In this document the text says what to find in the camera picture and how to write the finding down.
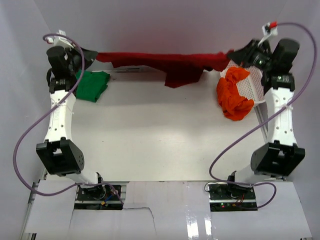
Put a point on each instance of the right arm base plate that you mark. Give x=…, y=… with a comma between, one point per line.
x=225, y=197

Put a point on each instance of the white perforated plastic basket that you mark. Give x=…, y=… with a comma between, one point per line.
x=251, y=87

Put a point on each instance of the green folded t-shirt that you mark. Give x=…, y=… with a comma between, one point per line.
x=92, y=85

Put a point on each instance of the orange crumpled t-shirt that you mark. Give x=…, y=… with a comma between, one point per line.
x=234, y=106

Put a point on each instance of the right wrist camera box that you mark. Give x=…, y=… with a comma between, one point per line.
x=269, y=31

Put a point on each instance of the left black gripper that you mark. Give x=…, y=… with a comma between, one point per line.
x=89, y=56

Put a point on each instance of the red t-shirt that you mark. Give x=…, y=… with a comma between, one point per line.
x=180, y=69

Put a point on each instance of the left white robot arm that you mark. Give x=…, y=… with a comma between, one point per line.
x=58, y=153

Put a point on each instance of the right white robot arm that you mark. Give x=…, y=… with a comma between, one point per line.
x=280, y=155

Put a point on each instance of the white paper sheet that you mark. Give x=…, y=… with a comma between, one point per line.
x=131, y=69

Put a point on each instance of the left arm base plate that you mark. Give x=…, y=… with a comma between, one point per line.
x=104, y=199

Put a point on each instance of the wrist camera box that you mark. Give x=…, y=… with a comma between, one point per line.
x=269, y=31
x=59, y=40

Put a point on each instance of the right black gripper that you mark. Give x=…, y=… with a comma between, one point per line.
x=244, y=55

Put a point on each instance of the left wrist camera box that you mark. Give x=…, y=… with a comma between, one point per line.
x=59, y=40

